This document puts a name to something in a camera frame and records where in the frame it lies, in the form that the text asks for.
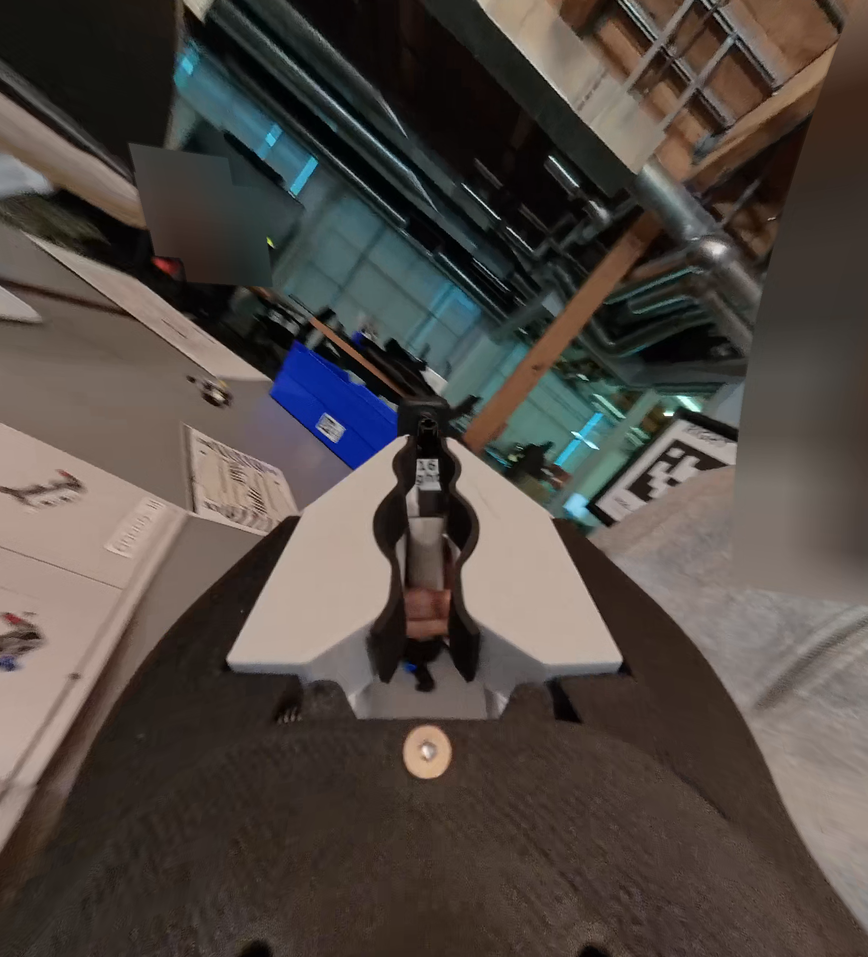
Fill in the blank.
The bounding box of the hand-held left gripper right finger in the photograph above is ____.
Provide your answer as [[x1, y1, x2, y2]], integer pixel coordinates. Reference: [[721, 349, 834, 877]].
[[437, 436, 625, 720]]

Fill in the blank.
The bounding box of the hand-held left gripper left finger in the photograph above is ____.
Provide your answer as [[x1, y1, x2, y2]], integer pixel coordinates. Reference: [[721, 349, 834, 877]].
[[225, 435, 416, 720]]

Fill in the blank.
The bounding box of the lego instruction booklet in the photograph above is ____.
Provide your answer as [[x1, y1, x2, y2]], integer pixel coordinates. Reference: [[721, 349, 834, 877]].
[[0, 402, 197, 887]]

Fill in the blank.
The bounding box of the person's right hand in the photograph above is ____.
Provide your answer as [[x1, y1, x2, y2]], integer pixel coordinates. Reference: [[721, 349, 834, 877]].
[[405, 589, 455, 641]]

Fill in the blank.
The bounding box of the zebra striped sticker sheet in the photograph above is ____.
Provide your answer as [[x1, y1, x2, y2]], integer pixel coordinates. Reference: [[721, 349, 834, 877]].
[[182, 424, 300, 535]]

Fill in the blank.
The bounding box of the framed marker sign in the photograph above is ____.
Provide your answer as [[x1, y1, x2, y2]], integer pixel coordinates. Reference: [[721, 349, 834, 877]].
[[587, 410, 740, 528]]

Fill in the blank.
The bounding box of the blue plastic bin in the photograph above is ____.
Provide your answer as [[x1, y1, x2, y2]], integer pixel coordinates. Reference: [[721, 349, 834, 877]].
[[270, 340, 399, 468]]

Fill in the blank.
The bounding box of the grey sweatshirt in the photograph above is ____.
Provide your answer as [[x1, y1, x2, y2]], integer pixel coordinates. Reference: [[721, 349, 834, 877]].
[[591, 467, 868, 957]]

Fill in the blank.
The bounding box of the white paper sheet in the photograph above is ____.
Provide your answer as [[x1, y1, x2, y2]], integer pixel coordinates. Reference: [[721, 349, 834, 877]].
[[30, 238, 274, 384]]

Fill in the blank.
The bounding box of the wooden post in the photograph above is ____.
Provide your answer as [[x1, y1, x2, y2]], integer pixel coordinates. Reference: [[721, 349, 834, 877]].
[[464, 209, 663, 453]]

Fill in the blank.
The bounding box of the metal ventilation duct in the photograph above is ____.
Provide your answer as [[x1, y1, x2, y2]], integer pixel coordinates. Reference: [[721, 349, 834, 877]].
[[632, 160, 764, 315]]

